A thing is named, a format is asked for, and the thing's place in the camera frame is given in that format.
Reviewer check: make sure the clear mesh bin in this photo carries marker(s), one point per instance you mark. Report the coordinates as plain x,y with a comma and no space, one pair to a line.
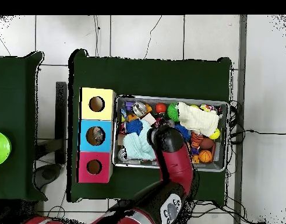
128,163

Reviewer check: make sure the orange mini basketball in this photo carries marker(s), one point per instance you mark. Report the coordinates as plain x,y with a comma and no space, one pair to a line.
205,156

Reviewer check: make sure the orange red ball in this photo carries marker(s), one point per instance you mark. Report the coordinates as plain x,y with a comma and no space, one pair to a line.
161,108

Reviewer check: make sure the cream yellow cloth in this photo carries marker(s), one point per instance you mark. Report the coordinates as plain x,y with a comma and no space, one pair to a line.
198,119

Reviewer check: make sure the mint green cloth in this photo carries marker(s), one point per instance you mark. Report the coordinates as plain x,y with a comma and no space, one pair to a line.
138,144

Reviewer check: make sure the dark green table cloth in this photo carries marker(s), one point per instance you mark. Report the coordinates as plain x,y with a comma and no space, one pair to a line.
17,93
152,74

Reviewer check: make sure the crushed silver can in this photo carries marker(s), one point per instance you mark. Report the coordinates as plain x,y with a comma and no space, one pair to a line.
139,108

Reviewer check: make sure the wooden box with three holes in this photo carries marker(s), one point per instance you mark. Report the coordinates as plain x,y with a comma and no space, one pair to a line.
107,105

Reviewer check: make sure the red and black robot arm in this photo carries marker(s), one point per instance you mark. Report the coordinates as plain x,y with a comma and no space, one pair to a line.
177,163

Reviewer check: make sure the tiger striped toy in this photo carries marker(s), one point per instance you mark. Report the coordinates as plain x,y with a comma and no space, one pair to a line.
197,139

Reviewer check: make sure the bright green bowl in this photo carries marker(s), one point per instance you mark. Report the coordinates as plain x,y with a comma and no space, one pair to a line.
0,148

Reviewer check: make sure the blue spiky ball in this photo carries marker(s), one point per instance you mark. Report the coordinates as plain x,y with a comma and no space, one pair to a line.
183,130
134,126

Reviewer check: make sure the green spiky ball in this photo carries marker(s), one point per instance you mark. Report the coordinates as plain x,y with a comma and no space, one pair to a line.
172,112

